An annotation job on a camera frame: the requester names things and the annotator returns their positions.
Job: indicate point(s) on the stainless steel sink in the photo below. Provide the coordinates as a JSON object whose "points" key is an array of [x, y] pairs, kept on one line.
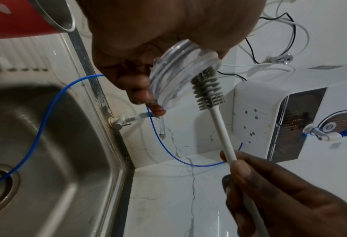
{"points": [[59, 150]]}

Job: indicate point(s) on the person's right hand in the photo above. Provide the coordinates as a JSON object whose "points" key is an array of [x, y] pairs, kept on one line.
{"points": [[284, 199]]}

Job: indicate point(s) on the metal wall clip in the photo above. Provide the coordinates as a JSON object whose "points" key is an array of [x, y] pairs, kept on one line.
{"points": [[278, 59]]}

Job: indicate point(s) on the white bottle brush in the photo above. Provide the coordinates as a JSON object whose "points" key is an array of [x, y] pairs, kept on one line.
{"points": [[220, 125]]}

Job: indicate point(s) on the thin blue tube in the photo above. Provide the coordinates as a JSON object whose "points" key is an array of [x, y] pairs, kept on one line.
{"points": [[49, 108]]}

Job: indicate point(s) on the pink steel tumbler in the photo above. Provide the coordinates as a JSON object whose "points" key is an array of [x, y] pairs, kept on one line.
{"points": [[15, 16]]}

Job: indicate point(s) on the clear plastic lid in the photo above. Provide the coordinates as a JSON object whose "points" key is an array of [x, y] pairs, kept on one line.
{"points": [[179, 78]]}

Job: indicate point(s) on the large white box appliance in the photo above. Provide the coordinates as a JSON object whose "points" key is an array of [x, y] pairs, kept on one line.
{"points": [[258, 104]]}

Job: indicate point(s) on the white blue dispenser tap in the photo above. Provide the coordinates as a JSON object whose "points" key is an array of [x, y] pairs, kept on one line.
{"points": [[322, 134]]}

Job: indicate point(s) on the metal faucet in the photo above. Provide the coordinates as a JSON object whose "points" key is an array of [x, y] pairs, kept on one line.
{"points": [[123, 119]]}

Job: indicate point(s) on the person's left hand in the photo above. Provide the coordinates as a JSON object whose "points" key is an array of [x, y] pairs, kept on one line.
{"points": [[161, 23]]}

